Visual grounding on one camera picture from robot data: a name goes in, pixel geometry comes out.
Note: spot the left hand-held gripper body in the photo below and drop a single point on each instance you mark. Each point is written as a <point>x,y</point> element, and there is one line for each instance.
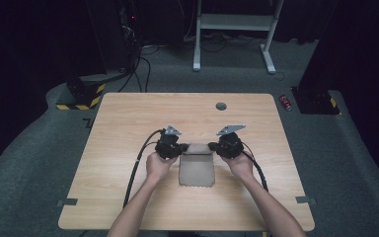
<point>167,146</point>

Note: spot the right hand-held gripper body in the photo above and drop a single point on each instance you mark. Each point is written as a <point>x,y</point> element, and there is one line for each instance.
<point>230,146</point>

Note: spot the beige cloth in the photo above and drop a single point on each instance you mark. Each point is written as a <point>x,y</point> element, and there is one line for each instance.
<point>196,168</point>

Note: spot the person's right hand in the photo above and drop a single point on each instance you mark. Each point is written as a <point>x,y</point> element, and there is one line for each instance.
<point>242,166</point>

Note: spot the person's left hand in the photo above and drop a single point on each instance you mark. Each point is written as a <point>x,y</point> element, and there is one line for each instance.
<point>158,168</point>

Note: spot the grey round table grommet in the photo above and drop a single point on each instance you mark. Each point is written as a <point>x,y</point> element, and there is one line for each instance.
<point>221,106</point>

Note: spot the red can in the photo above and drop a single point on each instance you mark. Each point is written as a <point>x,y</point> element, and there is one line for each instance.
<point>285,102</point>

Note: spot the grey tape piece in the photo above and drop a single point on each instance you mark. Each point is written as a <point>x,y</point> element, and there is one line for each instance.
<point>67,202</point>
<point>306,200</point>

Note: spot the black base with yellow mark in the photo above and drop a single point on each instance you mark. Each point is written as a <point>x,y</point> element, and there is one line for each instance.
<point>316,102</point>

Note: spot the yellow-black striped base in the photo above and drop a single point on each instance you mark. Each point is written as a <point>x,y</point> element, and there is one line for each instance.
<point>82,97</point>

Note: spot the black equipment cabinet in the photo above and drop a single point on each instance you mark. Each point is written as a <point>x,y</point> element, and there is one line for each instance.
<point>112,36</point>

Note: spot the white metal stand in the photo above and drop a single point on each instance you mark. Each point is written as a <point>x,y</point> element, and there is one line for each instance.
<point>235,22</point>

